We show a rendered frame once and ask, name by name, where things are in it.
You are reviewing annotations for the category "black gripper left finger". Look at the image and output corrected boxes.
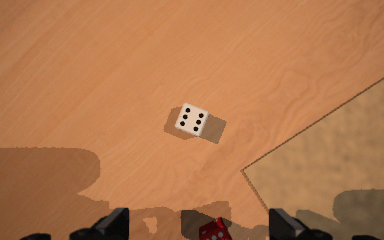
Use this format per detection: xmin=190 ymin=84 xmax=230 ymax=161
xmin=20 ymin=208 xmax=129 ymax=240

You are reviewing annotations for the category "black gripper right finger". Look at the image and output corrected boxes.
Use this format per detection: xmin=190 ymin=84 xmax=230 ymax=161
xmin=269 ymin=208 xmax=380 ymax=240

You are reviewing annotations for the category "red die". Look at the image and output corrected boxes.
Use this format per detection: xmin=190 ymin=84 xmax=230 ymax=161
xmin=199 ymin=217 xmax=232 ymax=240

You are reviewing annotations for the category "tan flat mat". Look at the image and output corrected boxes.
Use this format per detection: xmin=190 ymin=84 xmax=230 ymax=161
xmin=243 ymin=78 xmax=384 ymax=240

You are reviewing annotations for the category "white die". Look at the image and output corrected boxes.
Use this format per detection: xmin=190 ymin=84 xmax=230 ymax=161
xmin=175 ymin=103 xmax=209 ymax=137

